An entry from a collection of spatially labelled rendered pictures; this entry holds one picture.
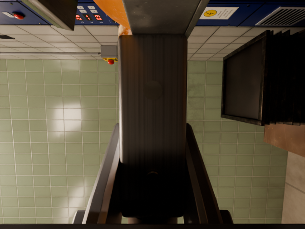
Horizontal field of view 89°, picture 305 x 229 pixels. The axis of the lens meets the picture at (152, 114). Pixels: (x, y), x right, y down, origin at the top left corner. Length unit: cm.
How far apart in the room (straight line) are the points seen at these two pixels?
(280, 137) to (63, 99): 150
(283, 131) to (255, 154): 75
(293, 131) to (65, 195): 170
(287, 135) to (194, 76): 77
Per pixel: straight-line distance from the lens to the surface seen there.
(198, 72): 139
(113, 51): 104
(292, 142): 92
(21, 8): 74
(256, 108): 62
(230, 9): 65
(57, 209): 187
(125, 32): 17
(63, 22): 45
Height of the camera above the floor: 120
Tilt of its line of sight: level
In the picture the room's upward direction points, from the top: 90 degrees counter-clockwise
